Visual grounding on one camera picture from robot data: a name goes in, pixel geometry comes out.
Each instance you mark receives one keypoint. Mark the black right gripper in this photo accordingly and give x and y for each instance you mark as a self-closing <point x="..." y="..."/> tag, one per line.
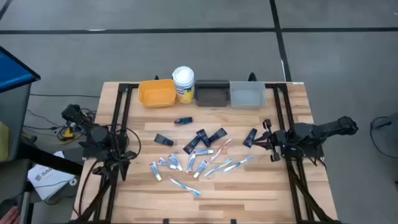
<point x="281" y="141"/>

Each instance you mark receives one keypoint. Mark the blue bin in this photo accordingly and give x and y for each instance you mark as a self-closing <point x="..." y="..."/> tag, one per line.
<point x="12" y="71"/>

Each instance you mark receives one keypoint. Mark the light grey plastic bin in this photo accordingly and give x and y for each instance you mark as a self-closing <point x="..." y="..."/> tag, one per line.
<point x="248" y="95"/>

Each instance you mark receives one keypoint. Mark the white printed paper bag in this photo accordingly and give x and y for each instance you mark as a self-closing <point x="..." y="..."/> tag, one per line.
<point x="49" y="180"/>

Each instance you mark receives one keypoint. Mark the orange plastic bin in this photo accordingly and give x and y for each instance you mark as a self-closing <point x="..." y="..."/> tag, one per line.
<point x="157" y="93"/>

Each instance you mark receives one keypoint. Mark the yellow floor tool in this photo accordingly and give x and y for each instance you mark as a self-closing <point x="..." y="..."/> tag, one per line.
<point x="67" y="133"/>

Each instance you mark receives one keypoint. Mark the person's hand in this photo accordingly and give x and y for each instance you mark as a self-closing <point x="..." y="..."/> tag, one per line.
<point x="9" y="216"/>

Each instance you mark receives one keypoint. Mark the blue white toothbrush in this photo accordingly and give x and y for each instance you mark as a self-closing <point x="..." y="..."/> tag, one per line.
<point x="185" y="187"/>
<point x="218" y="167"/>
<point x="238" y="164"/>

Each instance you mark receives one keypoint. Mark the dark grey plastic bin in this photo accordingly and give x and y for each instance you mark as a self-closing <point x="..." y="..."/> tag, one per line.
<point x="213" y="95"/>

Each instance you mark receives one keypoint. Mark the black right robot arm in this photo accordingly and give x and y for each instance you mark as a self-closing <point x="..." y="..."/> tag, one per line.
<point x="326" y="128"/>

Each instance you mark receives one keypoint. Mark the red white toothbrush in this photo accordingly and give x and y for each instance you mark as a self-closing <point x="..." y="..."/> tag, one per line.
<point x="220" y="150"/>

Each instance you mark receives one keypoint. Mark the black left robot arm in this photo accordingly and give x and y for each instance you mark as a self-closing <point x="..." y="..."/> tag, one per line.
<point x="99" y="136"/>

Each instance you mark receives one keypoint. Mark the yellow Lysol wipes canister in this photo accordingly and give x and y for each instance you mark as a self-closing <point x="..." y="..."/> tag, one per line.
<point x="184" y="82"/>

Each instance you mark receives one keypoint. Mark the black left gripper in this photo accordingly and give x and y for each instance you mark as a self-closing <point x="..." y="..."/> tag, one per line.
<point x="113" y="160"/>

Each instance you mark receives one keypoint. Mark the white-capped toothpaste tube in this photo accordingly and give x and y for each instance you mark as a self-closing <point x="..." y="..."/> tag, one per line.
<point x="175" y="162"/>
<point x="201" y="169"/>
<point x="190" y="162"/>
<point x="166" y="163"/>
<point x="155" y="170"/>
<point x="203" y="152"/>

